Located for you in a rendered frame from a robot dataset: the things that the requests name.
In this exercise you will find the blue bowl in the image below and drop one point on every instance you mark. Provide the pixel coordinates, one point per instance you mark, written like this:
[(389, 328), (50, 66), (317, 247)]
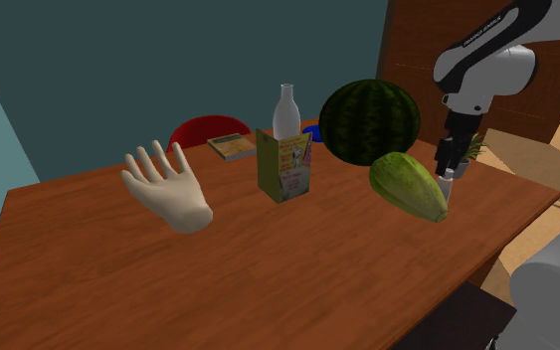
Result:
[(312, 133)]

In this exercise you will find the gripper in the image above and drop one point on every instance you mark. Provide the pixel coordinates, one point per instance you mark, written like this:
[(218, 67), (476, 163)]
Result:
[(460, 127)]

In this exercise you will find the red chair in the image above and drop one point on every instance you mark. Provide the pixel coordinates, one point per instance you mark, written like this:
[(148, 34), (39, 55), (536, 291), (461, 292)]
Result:
[(206, 129)]

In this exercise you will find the small white tube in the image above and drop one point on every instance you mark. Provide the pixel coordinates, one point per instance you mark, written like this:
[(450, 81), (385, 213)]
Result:
[(447, 186)]

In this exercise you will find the olive flat book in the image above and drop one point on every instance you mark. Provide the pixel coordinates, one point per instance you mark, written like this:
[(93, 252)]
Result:
[(232, 146)]

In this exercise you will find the small potted plant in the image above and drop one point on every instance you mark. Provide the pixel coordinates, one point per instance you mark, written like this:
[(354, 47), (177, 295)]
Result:
[(468, 154)]

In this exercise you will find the green oblong squash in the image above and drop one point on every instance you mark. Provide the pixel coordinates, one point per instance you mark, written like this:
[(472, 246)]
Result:
[(405, 186)]

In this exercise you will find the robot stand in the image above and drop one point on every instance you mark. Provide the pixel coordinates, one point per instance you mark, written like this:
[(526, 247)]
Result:
[(454, 320)]

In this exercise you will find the white glass bottle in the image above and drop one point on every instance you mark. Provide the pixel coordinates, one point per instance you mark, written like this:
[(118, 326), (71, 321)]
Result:
[(287, 119)]

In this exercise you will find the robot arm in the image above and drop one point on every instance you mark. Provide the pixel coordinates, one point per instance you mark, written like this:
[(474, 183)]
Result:
[(500, 65)]

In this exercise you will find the dark green watermelon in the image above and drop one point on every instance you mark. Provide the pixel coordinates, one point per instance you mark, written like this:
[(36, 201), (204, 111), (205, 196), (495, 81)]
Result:
[(369, 121)]

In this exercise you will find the beige hand model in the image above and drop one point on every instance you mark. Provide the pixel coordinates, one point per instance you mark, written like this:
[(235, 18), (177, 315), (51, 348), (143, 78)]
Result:
[(175, 191)]

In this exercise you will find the brown wooden table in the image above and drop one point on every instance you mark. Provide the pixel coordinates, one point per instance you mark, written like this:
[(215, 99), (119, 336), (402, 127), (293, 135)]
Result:
[(270, 271)]

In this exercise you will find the brown wooden door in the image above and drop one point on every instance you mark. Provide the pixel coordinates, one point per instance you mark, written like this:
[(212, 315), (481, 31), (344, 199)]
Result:
[(415, 53)]

